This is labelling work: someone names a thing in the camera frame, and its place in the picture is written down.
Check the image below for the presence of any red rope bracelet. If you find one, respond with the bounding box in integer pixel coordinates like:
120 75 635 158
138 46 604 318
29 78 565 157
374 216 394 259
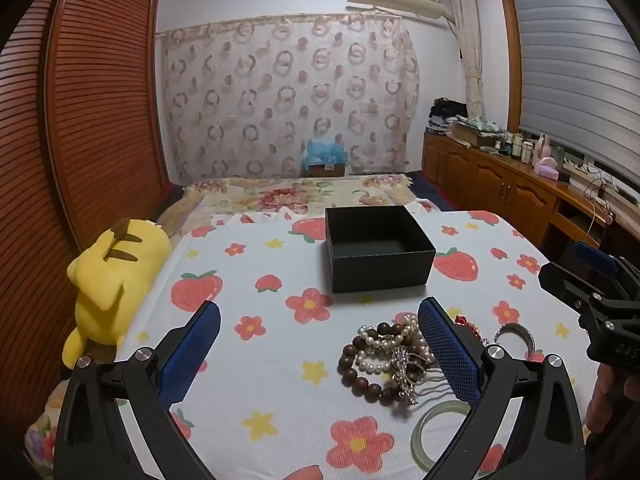
454 315 488 346

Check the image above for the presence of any pink tissue pack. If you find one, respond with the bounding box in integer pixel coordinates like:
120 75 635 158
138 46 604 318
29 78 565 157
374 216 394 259
535 157 561 181

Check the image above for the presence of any person's right hand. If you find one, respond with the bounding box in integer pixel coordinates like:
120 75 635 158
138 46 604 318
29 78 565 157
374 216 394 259
586 361 623 436

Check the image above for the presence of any silver cuff bangle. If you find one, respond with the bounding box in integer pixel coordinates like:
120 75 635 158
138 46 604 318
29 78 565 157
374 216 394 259
494 323 536 356

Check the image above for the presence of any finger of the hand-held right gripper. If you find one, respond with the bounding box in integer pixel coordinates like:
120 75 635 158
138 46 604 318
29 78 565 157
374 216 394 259
572 241 632 281
539 261 608 312

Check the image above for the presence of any wrapped air conditioner pipe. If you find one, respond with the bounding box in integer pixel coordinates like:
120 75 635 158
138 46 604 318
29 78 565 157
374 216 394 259
447 0 483 118

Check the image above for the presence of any brown wooden box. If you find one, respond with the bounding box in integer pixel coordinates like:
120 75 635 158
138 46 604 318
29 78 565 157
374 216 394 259
451 122 501 148

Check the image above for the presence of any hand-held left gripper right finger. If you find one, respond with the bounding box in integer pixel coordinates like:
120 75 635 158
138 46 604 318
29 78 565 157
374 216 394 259
417 296 587 480

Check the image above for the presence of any large pearl bracelet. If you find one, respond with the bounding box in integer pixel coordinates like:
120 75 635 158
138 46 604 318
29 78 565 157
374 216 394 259
354 325 402 375

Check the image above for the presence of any grey window blind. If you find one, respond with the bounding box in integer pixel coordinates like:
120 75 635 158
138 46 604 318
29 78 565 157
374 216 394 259
510 0 640 186

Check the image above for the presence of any black cardboard box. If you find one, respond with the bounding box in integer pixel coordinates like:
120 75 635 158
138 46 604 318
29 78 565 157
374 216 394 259
325 205 437 294

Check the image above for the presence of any green white patterned cloth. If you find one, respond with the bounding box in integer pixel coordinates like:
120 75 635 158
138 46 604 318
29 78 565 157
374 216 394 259
455 115 507 136

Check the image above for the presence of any brown wooden bead bracelet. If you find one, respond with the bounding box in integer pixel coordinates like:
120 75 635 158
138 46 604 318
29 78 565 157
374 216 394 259
339 322 426 406

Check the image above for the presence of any yellow plush toy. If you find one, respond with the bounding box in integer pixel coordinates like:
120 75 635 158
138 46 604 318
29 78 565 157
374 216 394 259
62 217 173 368

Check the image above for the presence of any brown louvered wardrobe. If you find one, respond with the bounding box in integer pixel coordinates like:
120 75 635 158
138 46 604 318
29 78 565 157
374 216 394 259
0 0 171 441

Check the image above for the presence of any white power strip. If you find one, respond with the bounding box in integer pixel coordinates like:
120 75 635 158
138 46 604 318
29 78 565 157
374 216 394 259
562 157 608 183

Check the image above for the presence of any wooden window frame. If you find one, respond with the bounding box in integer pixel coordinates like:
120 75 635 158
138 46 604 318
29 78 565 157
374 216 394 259
497 0 525 133

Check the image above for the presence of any floral blanket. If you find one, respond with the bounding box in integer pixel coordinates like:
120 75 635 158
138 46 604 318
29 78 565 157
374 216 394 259
24 174 441 480

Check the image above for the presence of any small pearl necklace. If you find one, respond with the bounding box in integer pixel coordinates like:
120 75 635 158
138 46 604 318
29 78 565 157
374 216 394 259
395 312 437 361

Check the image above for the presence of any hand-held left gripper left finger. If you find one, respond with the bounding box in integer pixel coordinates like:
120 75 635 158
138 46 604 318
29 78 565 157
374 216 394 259
54 300 222 480

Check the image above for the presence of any row of cosmetic bottles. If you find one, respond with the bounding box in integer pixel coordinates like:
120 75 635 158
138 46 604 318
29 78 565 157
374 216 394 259
501 130 537 163

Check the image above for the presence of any navy blue sheet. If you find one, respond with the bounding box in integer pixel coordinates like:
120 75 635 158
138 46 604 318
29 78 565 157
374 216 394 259
405 170 453 211

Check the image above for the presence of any pale green jade bangle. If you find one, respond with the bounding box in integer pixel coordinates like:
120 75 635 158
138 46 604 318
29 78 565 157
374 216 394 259
411 400 473 472

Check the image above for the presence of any low wooden cabinet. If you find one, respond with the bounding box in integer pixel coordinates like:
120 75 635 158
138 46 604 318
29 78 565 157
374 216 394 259
422 130 640 271

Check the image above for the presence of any strawberry printed cloth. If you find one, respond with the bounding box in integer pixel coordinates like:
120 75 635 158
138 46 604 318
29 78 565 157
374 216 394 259
115 210 606 480

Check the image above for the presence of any ring patterned curtain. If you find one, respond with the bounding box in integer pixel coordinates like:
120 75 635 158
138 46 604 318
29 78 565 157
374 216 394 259
157 12 421 183

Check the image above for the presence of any pink figurine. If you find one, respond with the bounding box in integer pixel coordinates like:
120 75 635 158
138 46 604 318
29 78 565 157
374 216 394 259
532 134 553 166

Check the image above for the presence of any silver rhinestone hair comb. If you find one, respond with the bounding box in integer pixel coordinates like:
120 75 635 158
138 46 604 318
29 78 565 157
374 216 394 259
390 347 447 407

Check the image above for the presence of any thin cable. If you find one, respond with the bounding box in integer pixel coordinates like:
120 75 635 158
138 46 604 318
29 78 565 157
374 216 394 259
585 175 617 241

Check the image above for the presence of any stack of folded clothes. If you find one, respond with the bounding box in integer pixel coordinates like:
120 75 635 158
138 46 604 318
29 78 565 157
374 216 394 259
429 97 473 136

